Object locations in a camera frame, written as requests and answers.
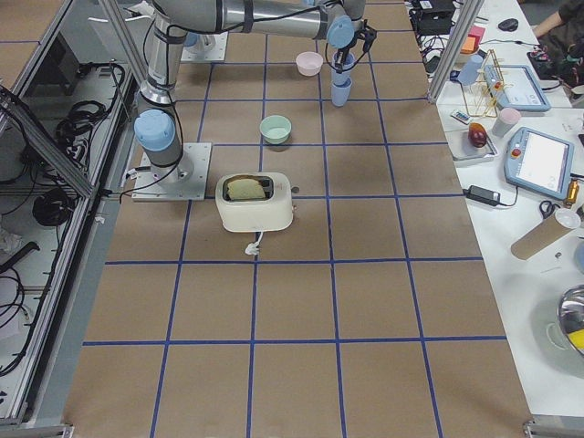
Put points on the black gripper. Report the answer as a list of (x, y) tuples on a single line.
[(345, 51)]

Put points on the blue cup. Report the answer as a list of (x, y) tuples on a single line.
[(340, 92), (342, 65), (470, 70)]

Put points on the pink bowl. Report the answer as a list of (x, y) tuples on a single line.
[(309, 63)]

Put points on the black electronics box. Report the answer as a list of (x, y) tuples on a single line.
[(432, 17)]

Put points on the green bowl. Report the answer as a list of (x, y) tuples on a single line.
[(275, 129)]

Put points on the orange sticky note block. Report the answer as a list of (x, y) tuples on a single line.
[(473, 40)]

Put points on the blue cup on rack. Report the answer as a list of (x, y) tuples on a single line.
[(470, 70)]

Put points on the remote control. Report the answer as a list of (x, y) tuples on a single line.
[(461, 116)]

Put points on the metal tray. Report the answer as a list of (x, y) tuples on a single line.
[(463, 152)]

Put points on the red mango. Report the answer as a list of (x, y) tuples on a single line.
[(477, 135)]

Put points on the toast slice in toaster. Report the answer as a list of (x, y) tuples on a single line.
[(245, 189)]

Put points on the black computer mouse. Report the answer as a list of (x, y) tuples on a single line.
[(508, 25)]

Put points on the white toaster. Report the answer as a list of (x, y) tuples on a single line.
[(274, 213)]

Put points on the far teach pendant tablet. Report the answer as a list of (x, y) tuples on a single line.
[(516, 87)]

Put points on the teach pendant tablet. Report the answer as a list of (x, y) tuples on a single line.
[(539, 162), (516, 87)]

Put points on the pink cup on side table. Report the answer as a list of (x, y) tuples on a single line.
[(506, 119)]

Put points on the black power adapter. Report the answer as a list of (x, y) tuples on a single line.
[(482, 195)]

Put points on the near teach pendant tablet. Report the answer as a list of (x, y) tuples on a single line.
[(539, 162)]

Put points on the person at desk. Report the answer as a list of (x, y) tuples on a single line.
[(561, 29)]

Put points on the scissors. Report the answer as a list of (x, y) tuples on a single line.
[(547, 208)]

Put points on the cardboard tube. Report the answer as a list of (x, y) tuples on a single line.
[(560, 223)]

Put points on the steel mixing bowl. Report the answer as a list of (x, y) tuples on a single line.
[(570, 317)]

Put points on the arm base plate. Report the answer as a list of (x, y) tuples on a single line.
[(215, 55), (187, 182)]

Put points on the aluminium frame post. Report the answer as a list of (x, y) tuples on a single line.
[(464, 21)]

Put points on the gold wire cup rack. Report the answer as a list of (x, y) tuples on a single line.
[(482, 97)]

